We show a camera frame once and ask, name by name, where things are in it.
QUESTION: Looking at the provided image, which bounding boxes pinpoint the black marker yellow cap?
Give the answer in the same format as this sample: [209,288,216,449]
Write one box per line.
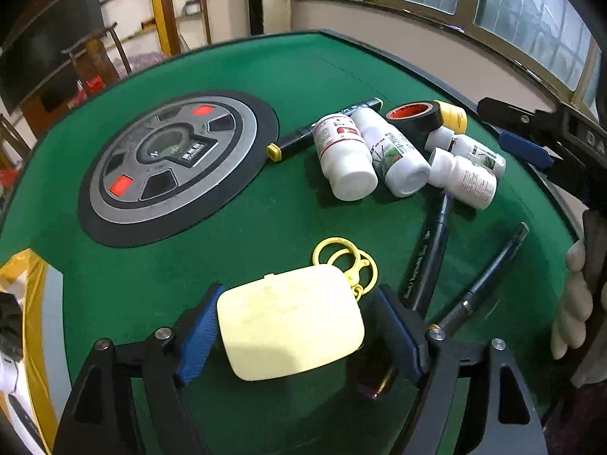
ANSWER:
[265,96,385,163]

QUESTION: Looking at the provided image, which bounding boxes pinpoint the white bottle green stripe label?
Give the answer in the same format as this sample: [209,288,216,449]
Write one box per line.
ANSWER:
[425,126,506,178]

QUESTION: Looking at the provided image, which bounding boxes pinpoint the red plastic bag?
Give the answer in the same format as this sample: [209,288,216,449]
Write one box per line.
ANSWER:
[67,75,105,109]

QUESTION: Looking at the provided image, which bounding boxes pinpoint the black marker beige cap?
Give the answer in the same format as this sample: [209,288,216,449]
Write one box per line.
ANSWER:
[429,222,529,336]

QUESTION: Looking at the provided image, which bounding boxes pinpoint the white tray with gold rim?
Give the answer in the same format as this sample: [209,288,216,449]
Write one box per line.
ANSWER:
[1,249,71,454]

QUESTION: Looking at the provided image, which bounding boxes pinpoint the white bottle small text label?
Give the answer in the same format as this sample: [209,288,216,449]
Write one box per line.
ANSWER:
[428,148,497,210]

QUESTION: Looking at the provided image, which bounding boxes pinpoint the yellow tape roll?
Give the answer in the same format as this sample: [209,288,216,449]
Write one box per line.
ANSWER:
[435,100,468,135]

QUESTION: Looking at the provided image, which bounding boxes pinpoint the window with metal grille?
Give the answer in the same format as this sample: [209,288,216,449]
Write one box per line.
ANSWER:
[298,0,604,115]

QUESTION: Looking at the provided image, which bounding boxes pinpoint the pale yellow plastic case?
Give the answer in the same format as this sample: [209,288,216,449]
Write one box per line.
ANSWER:
[217,237,379,382]

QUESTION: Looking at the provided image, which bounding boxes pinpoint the black flat television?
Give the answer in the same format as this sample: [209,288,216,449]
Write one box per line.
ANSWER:
[1,0,103,112]

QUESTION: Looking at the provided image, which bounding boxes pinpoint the black marker purple cap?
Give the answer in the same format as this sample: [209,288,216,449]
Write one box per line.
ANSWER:
[403,191,454,317]

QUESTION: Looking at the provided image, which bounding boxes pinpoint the white pill bottle red label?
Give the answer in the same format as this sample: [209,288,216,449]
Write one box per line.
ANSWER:
[313,113,377,201]

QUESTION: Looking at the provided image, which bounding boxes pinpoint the dark wooden chair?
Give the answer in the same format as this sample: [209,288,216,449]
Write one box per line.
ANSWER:
[62,22,133,86]

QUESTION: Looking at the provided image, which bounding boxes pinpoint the black electrical tape roll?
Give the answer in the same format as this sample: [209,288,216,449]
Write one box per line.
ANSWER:
[385,101,442,150]

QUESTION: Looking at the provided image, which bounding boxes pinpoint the round grey table centre console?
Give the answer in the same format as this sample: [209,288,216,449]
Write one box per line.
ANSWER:
[78,91,280,248]

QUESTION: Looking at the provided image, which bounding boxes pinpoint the white bottle green plant label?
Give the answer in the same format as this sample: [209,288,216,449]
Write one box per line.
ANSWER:
[351,108,430,197]

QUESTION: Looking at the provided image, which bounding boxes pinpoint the white gloved hand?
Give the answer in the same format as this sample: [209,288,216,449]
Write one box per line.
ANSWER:
[550,239,594,359]

